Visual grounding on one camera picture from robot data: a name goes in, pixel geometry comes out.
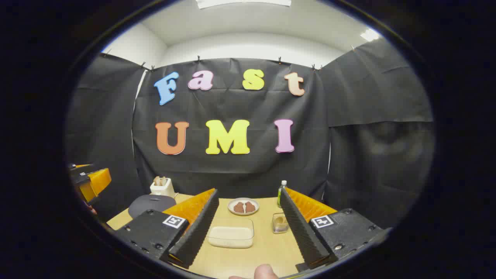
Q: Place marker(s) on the white round plate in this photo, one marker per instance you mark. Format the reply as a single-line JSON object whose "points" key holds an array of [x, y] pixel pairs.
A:
{"points": [[243, 212]]}

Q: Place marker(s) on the green drink bottle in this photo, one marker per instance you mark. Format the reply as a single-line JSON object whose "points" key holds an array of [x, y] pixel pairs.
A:
{"points": [[279, 195]]}

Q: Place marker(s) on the dark grey rice cooker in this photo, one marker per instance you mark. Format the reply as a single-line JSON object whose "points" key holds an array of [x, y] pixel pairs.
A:
{"points": [[151, 204]]}

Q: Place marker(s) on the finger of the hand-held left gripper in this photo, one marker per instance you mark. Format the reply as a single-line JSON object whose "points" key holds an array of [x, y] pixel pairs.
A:
{"points": [[99, 182], [79, 166]]}

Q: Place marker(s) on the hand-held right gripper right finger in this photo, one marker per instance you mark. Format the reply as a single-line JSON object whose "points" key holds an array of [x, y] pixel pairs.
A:
{"points": [[300, 232]]}

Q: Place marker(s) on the square ceiling light panel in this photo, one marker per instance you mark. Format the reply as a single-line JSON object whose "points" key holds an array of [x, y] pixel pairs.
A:
{"points": [[370, 35]]}

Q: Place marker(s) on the long ceiling light panel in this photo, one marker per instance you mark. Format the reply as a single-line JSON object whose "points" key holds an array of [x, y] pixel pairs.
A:
{"points": [[244, 3]]}

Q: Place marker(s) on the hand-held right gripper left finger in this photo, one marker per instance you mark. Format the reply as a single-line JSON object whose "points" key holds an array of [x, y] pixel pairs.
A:
{"points": [[199, 228]]}

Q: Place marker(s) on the clear box of white rice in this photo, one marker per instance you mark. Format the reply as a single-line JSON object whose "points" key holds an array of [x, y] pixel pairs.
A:
{"points": [[230, 235]]}

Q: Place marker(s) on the clear chopstick holder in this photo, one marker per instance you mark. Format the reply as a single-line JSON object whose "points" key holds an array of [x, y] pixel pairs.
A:
{"points": [[279, 228]]}

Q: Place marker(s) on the brown meat piece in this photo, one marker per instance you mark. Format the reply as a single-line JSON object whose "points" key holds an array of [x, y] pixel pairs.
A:
{"points": [[238, 207], [250, 207]]}

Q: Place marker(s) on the black backdrop cloth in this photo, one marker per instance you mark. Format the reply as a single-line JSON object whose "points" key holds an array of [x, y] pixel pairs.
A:
{"points": [[348, 97]]}

